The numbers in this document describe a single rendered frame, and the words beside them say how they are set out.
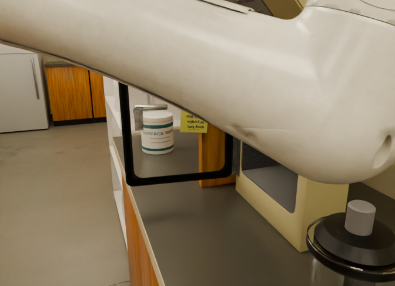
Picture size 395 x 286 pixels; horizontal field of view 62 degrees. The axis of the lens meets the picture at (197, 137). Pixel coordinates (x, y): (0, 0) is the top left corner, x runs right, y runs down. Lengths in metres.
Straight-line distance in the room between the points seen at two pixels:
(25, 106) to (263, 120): 5.36
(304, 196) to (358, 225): 0.32
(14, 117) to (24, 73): 0.68
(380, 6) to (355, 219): 0.25
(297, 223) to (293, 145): 0.55
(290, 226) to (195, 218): 0.24
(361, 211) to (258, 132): 0.20
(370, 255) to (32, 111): 5.33
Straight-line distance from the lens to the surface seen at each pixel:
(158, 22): 0.25
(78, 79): 5.55
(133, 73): 0.27
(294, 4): 0.62
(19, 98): 5.52
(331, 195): 0.76
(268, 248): 0.78
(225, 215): 0.89
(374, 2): 0.22
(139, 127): 0.87
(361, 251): 0.40
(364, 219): 0.41
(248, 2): 0.74
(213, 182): 1.04
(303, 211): 0.73
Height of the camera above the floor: 1.39
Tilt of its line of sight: 17 degrees down
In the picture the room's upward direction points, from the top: straight up
